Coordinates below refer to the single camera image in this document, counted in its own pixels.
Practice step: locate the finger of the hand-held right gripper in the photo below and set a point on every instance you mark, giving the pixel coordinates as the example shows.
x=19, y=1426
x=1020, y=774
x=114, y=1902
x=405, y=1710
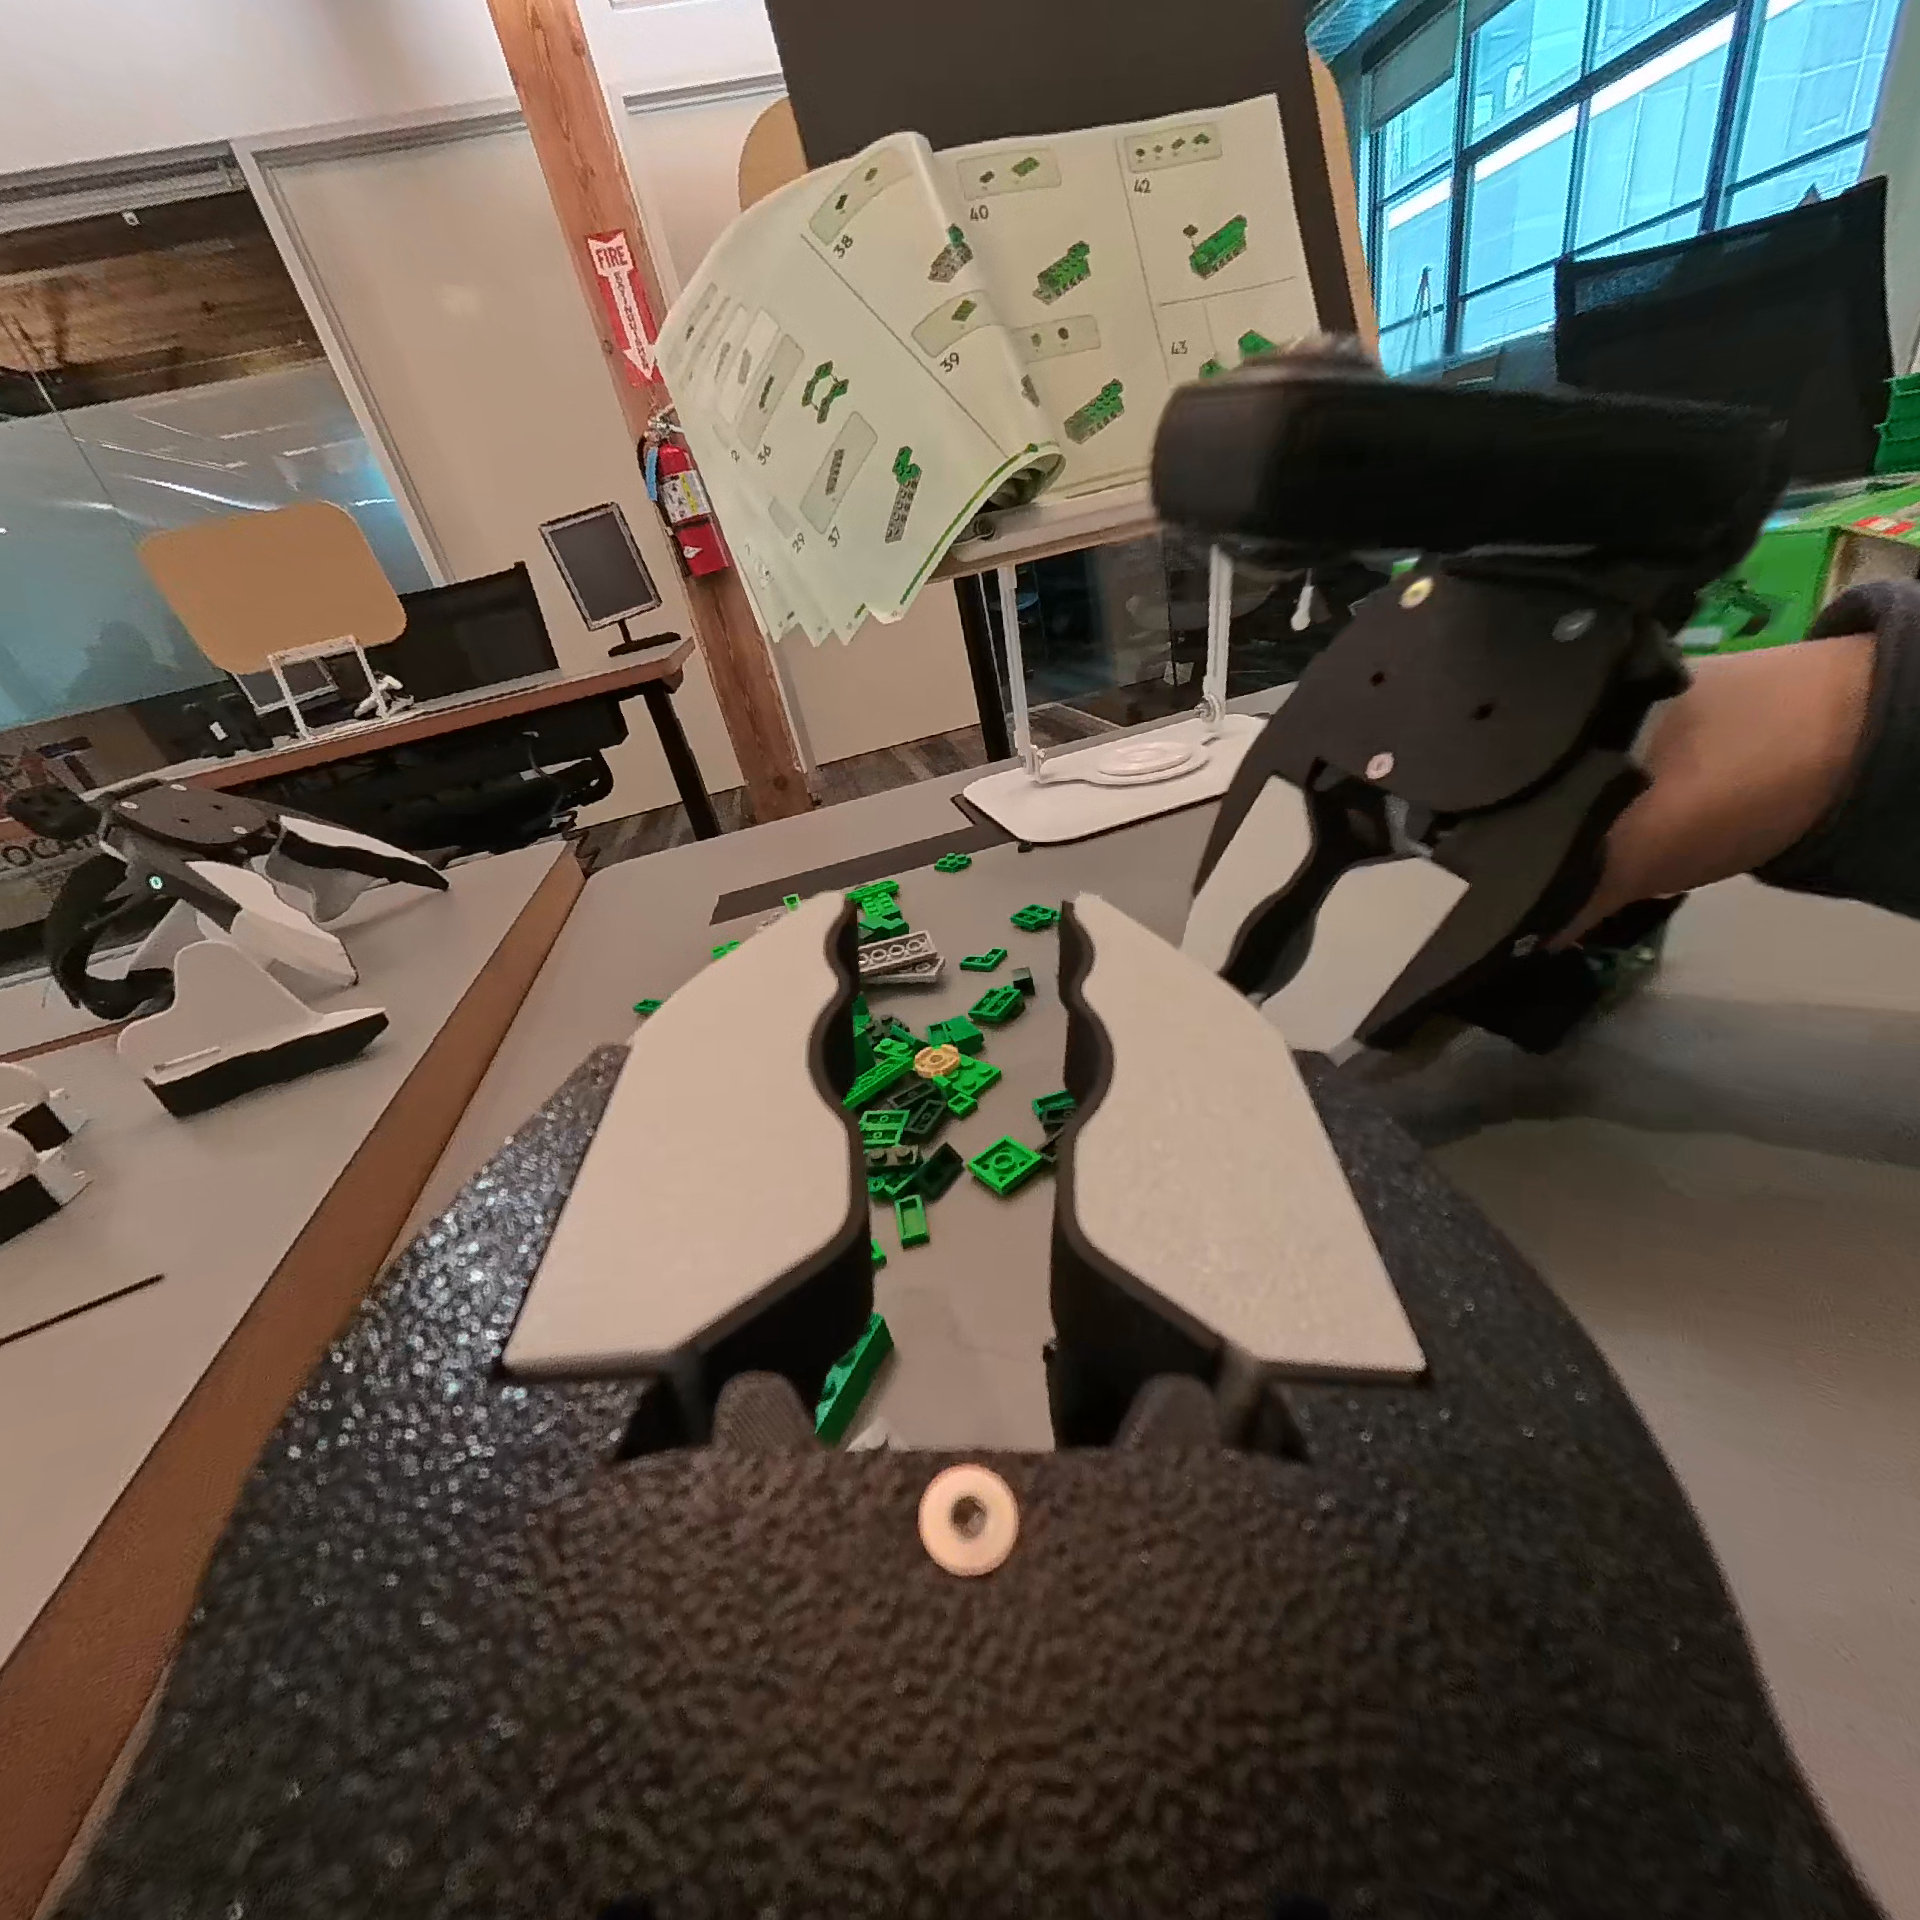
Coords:
x=1253, y=884
x=1372, y=945

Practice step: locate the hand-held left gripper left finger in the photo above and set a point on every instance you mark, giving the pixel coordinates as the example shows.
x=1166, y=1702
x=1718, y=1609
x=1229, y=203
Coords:
x=704, y=1184

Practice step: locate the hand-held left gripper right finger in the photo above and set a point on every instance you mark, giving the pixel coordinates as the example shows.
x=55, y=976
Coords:
x=1214, y=1184

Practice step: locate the pile of green toy bricks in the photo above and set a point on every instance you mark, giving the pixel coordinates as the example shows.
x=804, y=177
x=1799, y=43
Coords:
x=931, y=1118

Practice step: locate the person's right forearm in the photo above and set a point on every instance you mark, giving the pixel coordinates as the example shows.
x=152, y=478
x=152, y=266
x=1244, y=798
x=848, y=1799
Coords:
x=1883, y=751

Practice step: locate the grey desk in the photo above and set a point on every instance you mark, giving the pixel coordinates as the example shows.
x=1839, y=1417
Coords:
x=1652, y=1276

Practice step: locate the wooden side desk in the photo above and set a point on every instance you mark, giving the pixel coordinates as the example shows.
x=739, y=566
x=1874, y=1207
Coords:
x=570, y=698

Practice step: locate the person's right hand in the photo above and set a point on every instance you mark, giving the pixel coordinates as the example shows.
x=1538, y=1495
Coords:
x=1740, y=764

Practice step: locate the white book stand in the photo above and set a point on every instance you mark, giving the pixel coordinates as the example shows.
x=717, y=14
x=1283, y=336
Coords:
x=1066, y=795

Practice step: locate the long green plate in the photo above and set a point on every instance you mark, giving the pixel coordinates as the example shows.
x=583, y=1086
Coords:
x=856, y=1380

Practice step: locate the black tape strip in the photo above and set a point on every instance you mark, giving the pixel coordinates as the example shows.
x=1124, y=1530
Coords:
x=765, y=906

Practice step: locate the grey toy plate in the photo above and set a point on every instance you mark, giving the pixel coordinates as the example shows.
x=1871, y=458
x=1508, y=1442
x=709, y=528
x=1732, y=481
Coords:
x=902, y=955

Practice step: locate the green cardboard box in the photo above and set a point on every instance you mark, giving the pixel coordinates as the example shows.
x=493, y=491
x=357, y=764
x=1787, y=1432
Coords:
x=1799, y=569

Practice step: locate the black monitor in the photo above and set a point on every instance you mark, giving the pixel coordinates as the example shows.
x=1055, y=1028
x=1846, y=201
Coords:
x=1725, y=329

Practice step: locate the green plastic bin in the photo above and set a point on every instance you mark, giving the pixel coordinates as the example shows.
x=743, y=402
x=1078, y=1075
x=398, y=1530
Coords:
x=1902, y=428

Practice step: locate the white gripper dock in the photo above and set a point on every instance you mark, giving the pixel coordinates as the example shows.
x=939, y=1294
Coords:
x=255, y=1019

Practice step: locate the grey table wooden edge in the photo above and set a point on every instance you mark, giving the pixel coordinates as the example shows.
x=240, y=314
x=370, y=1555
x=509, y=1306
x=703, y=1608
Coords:
x=181, y=1289

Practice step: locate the large window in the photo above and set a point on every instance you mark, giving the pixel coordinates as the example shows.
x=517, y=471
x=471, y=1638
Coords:
x=1576, y=136

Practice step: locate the black office chair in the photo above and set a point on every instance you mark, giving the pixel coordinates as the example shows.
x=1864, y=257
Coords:
x=482, y=644

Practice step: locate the spare black white gripper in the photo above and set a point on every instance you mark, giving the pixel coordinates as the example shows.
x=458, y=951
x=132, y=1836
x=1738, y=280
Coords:
x=195, y=840

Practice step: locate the small standing screen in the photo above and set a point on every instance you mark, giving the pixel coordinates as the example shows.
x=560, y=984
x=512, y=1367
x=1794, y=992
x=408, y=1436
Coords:
x=600, y=568

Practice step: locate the thin dark stick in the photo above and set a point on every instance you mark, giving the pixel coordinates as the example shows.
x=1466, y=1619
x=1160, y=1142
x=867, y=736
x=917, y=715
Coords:
x=84, y=1308

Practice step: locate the green building instruction booklet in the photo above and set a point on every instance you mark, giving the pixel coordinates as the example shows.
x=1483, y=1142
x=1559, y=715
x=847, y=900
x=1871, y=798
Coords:
x=1050, y=224

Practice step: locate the clear acrylic stand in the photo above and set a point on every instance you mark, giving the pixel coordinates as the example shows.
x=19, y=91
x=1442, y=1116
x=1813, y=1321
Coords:
x=307, y=682

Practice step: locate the white black dock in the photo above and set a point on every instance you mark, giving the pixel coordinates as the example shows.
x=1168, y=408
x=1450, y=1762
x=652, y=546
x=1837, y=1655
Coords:
x=30, y=1154

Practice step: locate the red fire extinguisher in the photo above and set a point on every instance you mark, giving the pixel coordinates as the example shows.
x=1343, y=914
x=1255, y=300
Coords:
x=691, y=503

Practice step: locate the tan rounded board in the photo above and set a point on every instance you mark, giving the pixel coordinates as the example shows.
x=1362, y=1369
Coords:
x=270, y=585

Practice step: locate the black panel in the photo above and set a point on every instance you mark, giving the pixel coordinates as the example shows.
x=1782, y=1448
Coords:
x=1050, y=59

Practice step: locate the red fire sign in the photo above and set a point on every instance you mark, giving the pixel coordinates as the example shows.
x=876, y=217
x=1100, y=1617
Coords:
x=623, y=307

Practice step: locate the wooden post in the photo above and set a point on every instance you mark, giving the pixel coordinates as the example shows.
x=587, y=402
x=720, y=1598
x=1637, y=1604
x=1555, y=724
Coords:
x=600, y=182

